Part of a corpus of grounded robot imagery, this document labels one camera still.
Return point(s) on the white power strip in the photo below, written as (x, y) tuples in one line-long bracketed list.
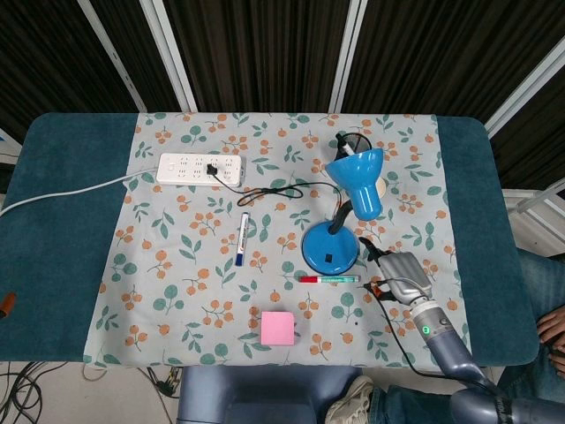
[(185, 170)]

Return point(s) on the person's blue jeans leg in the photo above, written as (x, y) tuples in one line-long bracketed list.
[(540, 282)]

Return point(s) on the orange brown object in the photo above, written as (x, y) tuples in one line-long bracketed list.
[(8, 304)]

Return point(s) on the beige sneaker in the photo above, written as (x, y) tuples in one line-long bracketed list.
[(351, 402)]

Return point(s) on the floral patterned tablecloth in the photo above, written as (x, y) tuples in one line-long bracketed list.
[(198, 265)]

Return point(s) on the black mesh pen holder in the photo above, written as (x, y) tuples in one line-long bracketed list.
[(363, 140)]

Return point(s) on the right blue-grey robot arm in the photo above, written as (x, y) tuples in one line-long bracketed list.
[(446, 349)]

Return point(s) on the pink sticky note block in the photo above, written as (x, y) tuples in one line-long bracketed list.
[(277, 329)]

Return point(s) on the person's bare hand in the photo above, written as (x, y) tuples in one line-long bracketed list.
[(552, 329)]

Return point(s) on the white partition frame post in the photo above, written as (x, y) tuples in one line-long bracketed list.
[(170, 53), (112, 53), (348, 53), (525, 88)]

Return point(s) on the white aluminium frame rail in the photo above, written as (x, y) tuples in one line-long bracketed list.
[(534, 207)]

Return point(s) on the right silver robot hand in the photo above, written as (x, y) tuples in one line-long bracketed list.
[(404, 274)]

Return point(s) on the blue desk lamp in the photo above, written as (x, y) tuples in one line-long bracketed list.
[(329, 249)]

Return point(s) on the blue-grey robot torso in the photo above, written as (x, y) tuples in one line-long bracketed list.
[(265, 395)]

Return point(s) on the red capped green marker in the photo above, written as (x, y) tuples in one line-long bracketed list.
[(335, 279)]

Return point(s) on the blue capped white marker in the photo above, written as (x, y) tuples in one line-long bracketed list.
[(242, 238)]

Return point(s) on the teal table cover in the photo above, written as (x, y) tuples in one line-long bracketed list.
[(66, 265)]

